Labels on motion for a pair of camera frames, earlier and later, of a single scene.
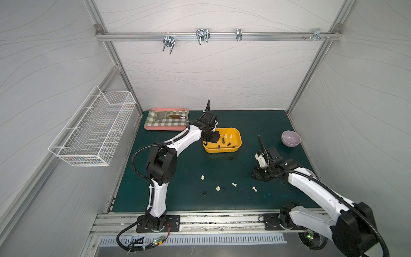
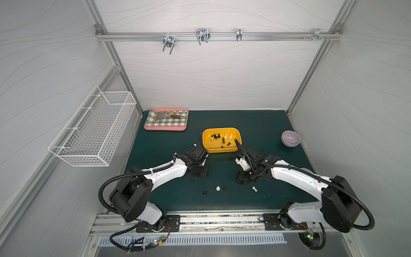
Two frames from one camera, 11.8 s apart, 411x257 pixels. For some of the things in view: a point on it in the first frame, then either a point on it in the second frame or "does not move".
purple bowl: x=290 y=138 does not move
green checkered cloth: x=152 y=120 does not move
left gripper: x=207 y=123 -> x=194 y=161
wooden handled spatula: x=161 y=115 does not move
